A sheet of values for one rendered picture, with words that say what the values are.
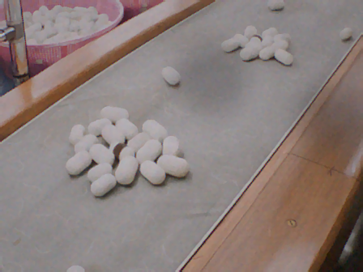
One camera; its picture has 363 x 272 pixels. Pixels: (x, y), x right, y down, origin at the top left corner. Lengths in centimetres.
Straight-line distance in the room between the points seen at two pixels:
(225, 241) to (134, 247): 9
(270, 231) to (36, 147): 31
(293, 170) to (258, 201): 7
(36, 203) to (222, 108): 29
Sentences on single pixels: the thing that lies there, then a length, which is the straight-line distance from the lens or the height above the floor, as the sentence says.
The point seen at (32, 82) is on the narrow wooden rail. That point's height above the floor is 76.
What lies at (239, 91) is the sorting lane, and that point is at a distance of 78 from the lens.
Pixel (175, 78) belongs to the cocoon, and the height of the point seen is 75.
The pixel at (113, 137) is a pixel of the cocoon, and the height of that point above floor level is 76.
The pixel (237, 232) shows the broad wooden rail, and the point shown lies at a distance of 52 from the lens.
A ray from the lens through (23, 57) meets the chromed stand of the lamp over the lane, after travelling 77.
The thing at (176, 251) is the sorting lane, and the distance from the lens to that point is 53.
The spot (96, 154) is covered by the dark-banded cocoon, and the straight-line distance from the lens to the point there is 62.
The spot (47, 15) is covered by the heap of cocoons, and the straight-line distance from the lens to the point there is 105.
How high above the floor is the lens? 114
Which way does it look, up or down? 39 degrees down
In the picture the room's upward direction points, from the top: 2 degrees clockwise
